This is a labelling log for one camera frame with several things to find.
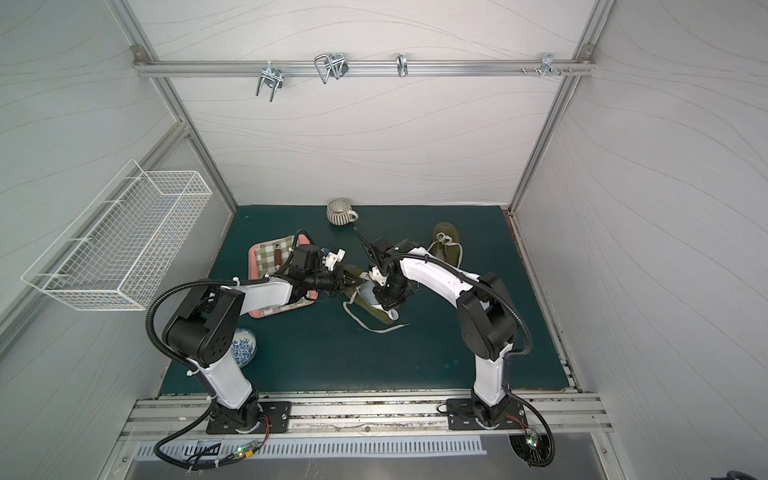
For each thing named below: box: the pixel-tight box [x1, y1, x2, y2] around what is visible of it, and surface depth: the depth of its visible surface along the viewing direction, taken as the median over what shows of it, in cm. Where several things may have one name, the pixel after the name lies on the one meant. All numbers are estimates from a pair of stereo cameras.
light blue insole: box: [360, 280, 379, 305], surface depth 92 cm
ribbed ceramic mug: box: [326, 198, 359, 227], surface depth 113 cm
